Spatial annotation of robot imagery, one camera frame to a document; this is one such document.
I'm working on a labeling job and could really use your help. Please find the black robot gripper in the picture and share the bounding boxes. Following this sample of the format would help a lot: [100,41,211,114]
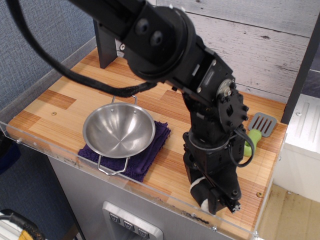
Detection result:
[183,127,247,215]

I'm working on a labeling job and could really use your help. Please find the purple folded cloth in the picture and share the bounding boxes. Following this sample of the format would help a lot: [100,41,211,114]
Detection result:
[77,120,172,183]

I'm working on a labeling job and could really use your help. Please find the plush sushi roll toy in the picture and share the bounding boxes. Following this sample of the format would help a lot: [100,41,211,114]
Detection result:
[189,176,209,212]

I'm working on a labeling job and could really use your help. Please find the clear acrylic table guard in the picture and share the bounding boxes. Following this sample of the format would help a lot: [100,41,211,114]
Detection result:
[0,36,288,240]

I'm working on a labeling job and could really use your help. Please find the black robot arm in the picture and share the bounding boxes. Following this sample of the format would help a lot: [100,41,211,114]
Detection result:
[74,0,248,214]

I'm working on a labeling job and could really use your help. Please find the black left upright post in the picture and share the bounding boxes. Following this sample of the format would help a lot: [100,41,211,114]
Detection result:
[93,20,118,69]

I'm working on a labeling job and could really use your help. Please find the stainless steel two-handled bowl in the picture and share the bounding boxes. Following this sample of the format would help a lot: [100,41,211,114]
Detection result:
[82,95,156,176]

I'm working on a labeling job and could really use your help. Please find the black upright post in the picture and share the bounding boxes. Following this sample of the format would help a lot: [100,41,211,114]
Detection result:
[93,20,118,69]
[280,14,320,125]

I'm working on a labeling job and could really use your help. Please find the yellow object at corner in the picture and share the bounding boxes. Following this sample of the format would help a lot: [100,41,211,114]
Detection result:
[18,230,33,240]

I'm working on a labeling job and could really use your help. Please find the white ribbed side appliance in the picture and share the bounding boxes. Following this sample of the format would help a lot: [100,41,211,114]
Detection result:
[273,94,320,202]

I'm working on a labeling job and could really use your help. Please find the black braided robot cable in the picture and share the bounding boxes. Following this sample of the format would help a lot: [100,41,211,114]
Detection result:
[4,0,158,99]

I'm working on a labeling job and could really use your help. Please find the silver toy fridge cabinet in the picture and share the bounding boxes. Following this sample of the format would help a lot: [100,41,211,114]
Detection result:
[49,157,211,240]

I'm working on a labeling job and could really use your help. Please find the green grey toy spatula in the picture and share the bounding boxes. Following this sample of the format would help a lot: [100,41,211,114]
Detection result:
[244,112,277,157]

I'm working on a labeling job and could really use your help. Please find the black right upright post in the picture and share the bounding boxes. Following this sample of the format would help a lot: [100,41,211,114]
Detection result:
[280,14,320,125]

